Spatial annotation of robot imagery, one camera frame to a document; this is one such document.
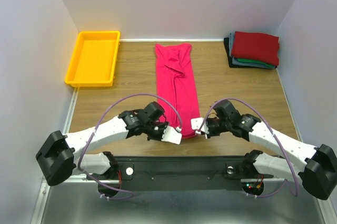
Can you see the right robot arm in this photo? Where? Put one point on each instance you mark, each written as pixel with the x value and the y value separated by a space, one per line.
pixel 313 168

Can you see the folded black t shirt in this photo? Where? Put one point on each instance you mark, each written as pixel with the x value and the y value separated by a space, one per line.
pixel 231 65

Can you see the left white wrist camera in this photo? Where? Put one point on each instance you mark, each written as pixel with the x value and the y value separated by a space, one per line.
pixel 172 135

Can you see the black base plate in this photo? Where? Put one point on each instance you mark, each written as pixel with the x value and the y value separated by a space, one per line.
pixel 180 173

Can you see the folded red t shirt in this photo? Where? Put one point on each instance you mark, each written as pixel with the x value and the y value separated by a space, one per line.
pixel 256 46

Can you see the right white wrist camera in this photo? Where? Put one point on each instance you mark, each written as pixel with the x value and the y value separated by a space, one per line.
pixel 199 126

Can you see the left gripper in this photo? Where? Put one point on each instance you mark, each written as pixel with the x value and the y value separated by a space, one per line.
pixel 159 137

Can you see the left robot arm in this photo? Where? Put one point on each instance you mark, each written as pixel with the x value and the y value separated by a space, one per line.
pixel 61 155

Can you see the pink t shirt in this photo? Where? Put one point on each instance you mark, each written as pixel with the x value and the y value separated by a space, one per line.
pixel 175 82

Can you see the folded blue grey t shirt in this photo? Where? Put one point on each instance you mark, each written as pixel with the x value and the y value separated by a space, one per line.
pixel 231 42

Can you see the aluminium frame rail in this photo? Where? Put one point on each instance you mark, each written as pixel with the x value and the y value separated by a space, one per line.
pixel 102 162

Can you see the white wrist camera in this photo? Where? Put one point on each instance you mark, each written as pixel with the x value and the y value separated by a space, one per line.
pixel 199 126
pixel 172 135

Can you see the folded green t shirt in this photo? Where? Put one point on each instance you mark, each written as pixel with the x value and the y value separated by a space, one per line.
pixel 252 62

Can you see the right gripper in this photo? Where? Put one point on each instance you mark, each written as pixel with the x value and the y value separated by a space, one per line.
pixel 210 134

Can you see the yellow plastic tray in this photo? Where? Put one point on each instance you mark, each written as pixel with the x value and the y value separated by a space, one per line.
pixel 94 59

